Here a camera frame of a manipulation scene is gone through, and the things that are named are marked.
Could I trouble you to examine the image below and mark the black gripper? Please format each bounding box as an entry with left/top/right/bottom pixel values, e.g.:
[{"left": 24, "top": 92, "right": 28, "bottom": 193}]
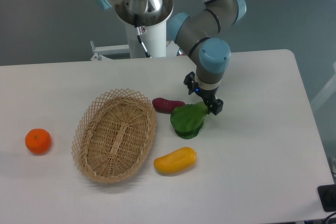
[{"left": 183, "top": 72, "right": 224, "bottom": 115}]

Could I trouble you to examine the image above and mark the green bok choy vegetable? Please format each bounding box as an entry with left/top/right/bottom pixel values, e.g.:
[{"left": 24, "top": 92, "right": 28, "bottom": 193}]
[{"left": 170, "top": 102, "right": 208, "bottom": 140}]

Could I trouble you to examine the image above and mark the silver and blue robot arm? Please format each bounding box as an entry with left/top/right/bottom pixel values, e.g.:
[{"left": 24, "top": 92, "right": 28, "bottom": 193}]
[{"left": 95, "top": 0, "right": 246, "bottom": 115}]

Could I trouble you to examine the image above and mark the purple sweet potato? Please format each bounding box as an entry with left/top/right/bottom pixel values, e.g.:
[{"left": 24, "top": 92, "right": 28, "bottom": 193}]
[{"left": 152, "top": 98, "right": 185, "bottom": 114}]

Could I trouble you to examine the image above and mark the yellow bell pepper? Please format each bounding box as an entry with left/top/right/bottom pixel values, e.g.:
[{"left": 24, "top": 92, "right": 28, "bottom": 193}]
[{"left": 153, "top": 147, "right": 197, "bottom": 175}]

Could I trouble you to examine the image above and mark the woven wicker basket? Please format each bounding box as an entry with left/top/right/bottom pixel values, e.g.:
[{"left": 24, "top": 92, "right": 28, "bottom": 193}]
[{"left": 71, "top": 89, "right": 156, "bottom": 184}]

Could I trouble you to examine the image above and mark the white table leg bar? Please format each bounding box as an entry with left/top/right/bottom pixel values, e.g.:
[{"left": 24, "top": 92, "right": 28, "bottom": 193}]
[{"left": 310, "top": 62, "right": 336, "bottom": 114}]

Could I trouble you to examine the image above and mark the black device at table edge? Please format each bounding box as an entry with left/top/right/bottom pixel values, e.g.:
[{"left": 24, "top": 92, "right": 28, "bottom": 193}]
[{"left": 317, "top": 184, "right": 335, "bottom": 212}]

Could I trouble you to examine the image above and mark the orange mandarin fruit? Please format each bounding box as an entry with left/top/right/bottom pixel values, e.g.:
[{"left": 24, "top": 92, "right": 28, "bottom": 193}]
[{"left": 25, "top": 129, "right": 52, "bottom": 155}]

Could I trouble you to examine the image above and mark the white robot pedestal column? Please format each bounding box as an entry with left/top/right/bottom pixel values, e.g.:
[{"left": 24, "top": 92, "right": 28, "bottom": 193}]
[{"left": 114, "top": 0, "right": 174, "bottom": 59}]

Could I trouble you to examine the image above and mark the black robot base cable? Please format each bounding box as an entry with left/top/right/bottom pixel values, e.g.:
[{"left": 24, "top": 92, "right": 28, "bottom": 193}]
[{"left": 133, "top": 13, "right": 152, "bottom": 59}]

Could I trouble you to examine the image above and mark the white pedestal base frame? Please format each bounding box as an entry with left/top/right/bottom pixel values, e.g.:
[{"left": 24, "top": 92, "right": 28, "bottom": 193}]
[{"left": 90, "top": 40, "right": 185, "bottom": 61}]

